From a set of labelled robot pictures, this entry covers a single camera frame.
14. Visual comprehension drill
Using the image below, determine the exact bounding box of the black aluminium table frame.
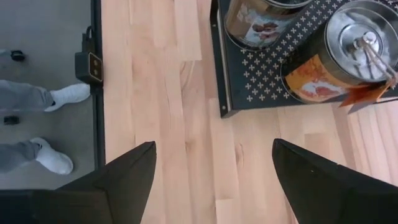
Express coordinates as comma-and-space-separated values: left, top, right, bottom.
90, 0, 107, 171

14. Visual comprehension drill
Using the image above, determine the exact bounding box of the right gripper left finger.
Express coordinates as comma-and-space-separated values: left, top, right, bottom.
30, 141, 157, 224

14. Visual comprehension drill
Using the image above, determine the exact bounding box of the black caster wheel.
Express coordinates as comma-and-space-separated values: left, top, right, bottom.
9, 49, 26, 62
3, 115, 21, 126

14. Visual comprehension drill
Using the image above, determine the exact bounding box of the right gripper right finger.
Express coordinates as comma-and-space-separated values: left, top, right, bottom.
272, 138, 398, 224

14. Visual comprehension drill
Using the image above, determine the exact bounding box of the person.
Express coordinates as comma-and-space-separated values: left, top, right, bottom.
0, 79, 91, 175

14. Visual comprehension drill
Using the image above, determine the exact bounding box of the black perforated metal tray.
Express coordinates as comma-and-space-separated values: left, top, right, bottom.
210, 0, 398, 118

